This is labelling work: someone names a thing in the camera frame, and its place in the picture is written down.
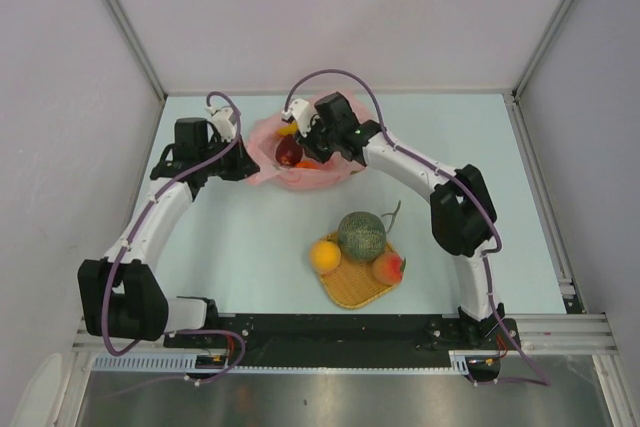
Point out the fake dark red apple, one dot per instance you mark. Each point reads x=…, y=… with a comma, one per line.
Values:
x=288, y=152

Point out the fake small tangerine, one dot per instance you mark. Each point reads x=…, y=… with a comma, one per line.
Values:
x=307, y=164

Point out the fake yellow fruit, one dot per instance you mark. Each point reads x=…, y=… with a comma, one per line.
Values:
x=286, y=130

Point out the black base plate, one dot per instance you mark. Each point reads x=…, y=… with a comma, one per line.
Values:
x=350, y=341

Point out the fake green melon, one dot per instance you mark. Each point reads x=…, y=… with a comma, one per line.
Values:
x=362, y=236

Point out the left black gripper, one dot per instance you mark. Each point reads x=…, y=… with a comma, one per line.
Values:
x=243, y=166

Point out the fake peach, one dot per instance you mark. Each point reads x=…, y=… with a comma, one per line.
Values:
x=389, y=268

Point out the pink plastic bag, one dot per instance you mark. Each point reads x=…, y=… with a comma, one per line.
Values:
x=307, y=175

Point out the woven bamboo tray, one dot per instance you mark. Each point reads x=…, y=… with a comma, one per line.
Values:
x=352, y=285

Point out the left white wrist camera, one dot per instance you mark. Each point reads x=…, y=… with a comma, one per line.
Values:
x=226, y=122

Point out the white slotted cable duct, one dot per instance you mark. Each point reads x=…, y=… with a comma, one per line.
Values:
x=193, y=364

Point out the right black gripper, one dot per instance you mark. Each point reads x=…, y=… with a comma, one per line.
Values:
x=307, y=142

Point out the fake orange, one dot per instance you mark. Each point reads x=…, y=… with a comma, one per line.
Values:
x=325, y=257

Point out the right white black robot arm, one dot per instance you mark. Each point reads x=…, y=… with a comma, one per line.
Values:
x=463, y=217

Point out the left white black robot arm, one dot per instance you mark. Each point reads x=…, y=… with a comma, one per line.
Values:
x=120, y=295

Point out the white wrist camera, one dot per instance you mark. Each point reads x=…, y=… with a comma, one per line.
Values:
x=300, y=111
x=226, y=122

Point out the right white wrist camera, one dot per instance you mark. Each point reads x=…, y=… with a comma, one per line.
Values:
x=300, y=111

